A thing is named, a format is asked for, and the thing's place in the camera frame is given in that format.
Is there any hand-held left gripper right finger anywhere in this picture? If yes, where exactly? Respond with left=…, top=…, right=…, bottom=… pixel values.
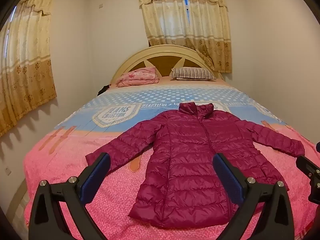
left=212, top=153, right=296, bottom=240

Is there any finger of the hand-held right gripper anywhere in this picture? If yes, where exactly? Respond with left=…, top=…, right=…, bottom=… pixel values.
left=296, top=155, right=320, bottom=203

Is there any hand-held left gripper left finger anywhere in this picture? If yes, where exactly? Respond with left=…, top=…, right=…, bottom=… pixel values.
left=29, top=152, right=111, bottom=240

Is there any magenta quilted down jacket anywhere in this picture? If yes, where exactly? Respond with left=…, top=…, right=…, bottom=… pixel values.
left=85, top=102, right=306, bottom=229

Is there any bed with pink blue cover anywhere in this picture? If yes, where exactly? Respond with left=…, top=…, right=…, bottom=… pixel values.
left=23, top=77, right=320, bottom=240

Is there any dark cloth beside bed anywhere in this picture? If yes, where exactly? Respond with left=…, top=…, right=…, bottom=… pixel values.
left=97, top=84, right=111, bottom=96

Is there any folded pink quilt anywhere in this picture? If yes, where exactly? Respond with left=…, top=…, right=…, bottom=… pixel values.
left=117, top=67, right=160, bottom=88

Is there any striped pillow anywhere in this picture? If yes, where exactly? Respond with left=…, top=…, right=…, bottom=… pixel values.
left=170, top=67, right=217, bottom=81

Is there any cream wooden bed headboard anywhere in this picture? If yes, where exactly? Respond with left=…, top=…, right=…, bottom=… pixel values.
left=110, top=44, right=224, bottom=86

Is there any beige floral side curtain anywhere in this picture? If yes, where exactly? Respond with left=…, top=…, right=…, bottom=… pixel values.
left=0, top=0, right=58, bottom=137

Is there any beige floral window curtain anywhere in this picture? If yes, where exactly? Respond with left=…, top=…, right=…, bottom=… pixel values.
left=138, top=0, right=233, bottom=74

